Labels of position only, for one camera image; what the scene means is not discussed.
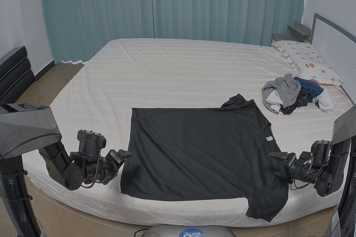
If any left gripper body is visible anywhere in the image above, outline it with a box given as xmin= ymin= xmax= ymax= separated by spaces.
xmin=100 ymin=148 xmax=127 ymax=176

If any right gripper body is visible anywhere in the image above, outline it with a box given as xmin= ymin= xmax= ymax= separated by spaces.
xmin=283 ymin=152 xmax=305 ymax=184

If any pile of clothes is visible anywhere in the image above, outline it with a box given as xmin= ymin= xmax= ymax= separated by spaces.
xmin=261 ymin=73 xmax=334 ymax=115

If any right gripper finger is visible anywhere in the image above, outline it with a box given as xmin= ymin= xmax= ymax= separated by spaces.
xmin=274 ymin=171 xmax=293 ymax=184
xmin=268 ymin=151 xmax=290 ymax=161

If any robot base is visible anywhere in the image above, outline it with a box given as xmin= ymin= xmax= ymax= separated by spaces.
xmin=141 ymin=224 xmax=235 ymax=237

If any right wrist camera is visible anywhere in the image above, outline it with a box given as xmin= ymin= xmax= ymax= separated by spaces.
xmin=299 ymin=151 xmax=314 ymax=166

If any white printed pillow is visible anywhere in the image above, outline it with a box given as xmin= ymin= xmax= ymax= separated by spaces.
xmin=271 ymin=40 xmax=344 ymax=86

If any grey bedside table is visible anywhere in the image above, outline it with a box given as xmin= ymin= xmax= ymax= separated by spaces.
xmin=272 ymin=21 xmax=311 ymax=42

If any black chest of drawers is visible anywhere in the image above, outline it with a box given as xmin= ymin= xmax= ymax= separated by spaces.
xmin=0 ymin=46 xmax=37 ymax=105

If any bed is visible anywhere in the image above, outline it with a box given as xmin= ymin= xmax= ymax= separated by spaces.
xmin=22 ymin=13 xmax=356 ymax=226

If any black T-shirt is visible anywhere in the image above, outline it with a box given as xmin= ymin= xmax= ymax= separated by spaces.
xmin=120 ymin=94 xmax=290 ymax=222

